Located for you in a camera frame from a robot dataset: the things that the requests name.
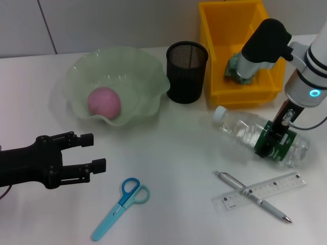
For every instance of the green glass fruit plate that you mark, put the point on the green glass fruit plate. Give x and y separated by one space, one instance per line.
122 71

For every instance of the blue scissors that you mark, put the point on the blue scissors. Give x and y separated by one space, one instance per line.
127 197

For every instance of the pink peach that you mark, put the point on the pink peach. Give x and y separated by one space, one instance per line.
104 102

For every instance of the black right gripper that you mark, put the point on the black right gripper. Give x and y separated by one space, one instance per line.
283 125

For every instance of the green plastic wrap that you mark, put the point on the green plastic wrap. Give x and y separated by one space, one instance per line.
231 67

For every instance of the yellow plastic bin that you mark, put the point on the yellow plastic bin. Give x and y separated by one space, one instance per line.
219 33

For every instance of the black mesh pen holder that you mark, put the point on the black mesh pen holder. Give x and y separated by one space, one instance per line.
186 74

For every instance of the clear plastic ruler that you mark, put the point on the clear plastic ruler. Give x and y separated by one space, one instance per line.
278 187

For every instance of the clear plastic water bottle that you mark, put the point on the clear plastic water bottle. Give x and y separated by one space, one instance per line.
242 127

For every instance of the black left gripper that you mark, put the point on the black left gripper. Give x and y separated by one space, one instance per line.
28 164

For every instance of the white grey ballpoint pen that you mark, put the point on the white grey ballpoint pen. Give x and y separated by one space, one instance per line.
265 204

